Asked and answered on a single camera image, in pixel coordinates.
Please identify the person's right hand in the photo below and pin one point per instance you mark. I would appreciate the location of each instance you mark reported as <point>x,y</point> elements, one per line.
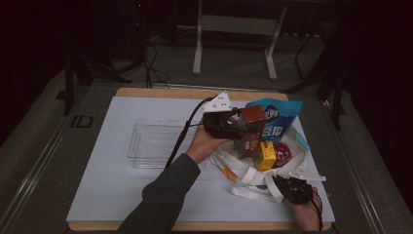
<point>305,216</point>

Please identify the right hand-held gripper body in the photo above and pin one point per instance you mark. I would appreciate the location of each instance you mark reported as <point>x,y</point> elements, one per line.
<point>297,190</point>

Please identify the brown drink carton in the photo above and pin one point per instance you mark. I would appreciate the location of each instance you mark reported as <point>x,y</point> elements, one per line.
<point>251,136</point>

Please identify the white tote bag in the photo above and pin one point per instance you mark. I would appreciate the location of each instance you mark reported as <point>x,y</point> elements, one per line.
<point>246,175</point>

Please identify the white table mat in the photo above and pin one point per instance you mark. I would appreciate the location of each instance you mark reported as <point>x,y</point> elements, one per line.
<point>130,195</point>

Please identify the black stand with legs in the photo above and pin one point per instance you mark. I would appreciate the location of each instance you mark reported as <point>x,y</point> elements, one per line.
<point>68,84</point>
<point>337,97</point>

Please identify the white metal stand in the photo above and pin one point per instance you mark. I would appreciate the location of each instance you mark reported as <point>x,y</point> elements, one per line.
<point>238,24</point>

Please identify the red lid jar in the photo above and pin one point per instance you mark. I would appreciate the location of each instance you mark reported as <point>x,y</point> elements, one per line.
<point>282,152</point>

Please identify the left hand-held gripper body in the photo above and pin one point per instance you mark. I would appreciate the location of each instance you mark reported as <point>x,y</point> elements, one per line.
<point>220,126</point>

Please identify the person's left hand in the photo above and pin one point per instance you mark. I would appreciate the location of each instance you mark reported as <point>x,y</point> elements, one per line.
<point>203,144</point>

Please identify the yellow drink carton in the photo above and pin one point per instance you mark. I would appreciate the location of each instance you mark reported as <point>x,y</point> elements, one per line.
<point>264,157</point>

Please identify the blue snack pouch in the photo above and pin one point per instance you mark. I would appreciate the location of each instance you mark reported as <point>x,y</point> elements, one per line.
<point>282,117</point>

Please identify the clear plastic container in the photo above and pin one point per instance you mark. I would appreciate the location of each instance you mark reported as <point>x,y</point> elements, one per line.
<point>149,143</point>

